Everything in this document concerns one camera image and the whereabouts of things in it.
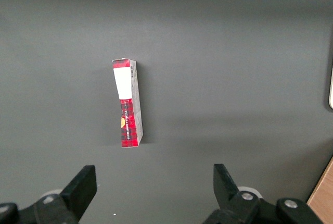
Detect red plaid cardboard box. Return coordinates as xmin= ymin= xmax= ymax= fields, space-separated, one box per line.
xmin=111 ymin=57 xmax=145 ymax=148

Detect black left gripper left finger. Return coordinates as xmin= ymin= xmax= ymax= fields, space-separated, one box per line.
xmin=0 ymin=165 xmax=98 ymax=224

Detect beige rectangular tray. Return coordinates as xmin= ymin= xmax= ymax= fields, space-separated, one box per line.
xmin=328 ymin=64 xmax=333 ymax=110

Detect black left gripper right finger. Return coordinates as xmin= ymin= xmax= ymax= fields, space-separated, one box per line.
xmin=202 ymin=163 xmax=324 ymax=224

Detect wooden drawer cabinet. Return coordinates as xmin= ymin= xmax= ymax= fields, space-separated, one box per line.
xmin=306 ymin=155 xmax=333 ymax=224

